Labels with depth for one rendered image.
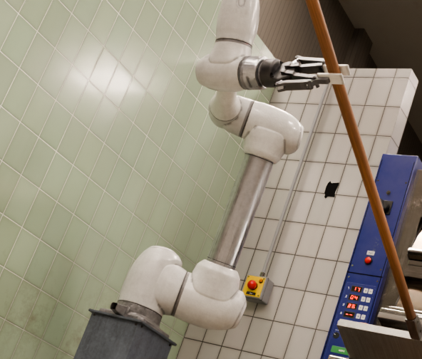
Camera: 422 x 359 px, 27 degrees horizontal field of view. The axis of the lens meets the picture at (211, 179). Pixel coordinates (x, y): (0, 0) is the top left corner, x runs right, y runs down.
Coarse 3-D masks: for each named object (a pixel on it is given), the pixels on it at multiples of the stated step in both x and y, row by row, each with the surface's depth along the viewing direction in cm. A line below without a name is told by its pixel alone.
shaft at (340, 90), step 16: (320, 16) 212; (320, 32) 215; (336, 64) 221; (336, 96) 226; (352, 112) 229; (352, 128) 231; (352, 144) 235; (368, 160) 239; (368, 176) 241; (368, 192) 244; (384, 224) 251; (384, 240) 255; (400, 272) 262; (400, 288) 266
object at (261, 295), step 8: (248, 280) 376; (256, 280) 374; (264, 280) 372; (248, 288) 374; (256, 288) 372; (264, 288) 371; (248, 296) 372; (256, 296) 370; (264, 296) 372; (264, 304) 374
